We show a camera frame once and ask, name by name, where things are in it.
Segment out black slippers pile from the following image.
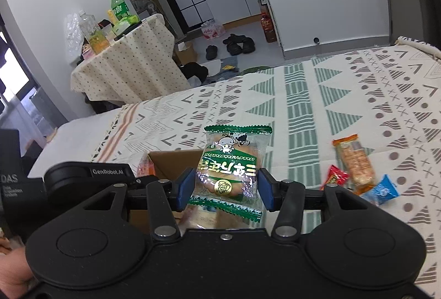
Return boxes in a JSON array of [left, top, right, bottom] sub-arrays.
[[223, 34, 256, 56]]

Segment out green soda bottle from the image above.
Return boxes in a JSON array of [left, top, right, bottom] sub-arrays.
[[111, 0, 132, 21]]

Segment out patterned white green bedspread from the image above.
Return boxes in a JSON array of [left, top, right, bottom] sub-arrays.
[[92, 42, 440, 298]]

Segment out red bottle on floor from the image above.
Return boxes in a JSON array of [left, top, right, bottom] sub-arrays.
[[260, 13, 277, 43]]

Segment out clear bottle yellow liquid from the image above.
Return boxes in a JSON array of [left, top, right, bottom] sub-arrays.
[[79, 10, 110, 55]]

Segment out green clear bread snack pack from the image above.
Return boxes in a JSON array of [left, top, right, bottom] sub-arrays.
[[188, 124, 273, 223]]

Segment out blue snack packet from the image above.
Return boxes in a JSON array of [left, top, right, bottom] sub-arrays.
[[360, 175, 400, 206]]

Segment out single black slipper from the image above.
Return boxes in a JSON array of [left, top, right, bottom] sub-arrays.
[[206, 45, 218, 60]]

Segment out orange cracker snack pack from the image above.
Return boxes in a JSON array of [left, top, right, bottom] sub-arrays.
[[333, 134, 376, 192]]

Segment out green tissue pack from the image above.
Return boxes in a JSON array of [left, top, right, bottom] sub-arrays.
[[113, 15, 140, 36]]

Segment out small cardboard box on floor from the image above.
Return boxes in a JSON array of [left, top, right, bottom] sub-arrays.
[[173, 41, 197, 66]]

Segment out open brown cardboard box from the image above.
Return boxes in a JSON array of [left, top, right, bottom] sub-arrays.
[[130, 148, 249, 234]]

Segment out red peanut snack packet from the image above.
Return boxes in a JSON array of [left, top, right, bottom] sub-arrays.
[[321, 165, 349, 190]]

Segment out round table dotted tablecloth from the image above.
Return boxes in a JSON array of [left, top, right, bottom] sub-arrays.
[[70, 14, 190, 104]]

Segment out person's left hand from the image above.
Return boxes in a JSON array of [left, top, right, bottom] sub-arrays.
[[0, 237, 34, 298]]

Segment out pink white plastic bag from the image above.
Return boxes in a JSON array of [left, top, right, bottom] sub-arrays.
[[201, 19, 226, 39]]

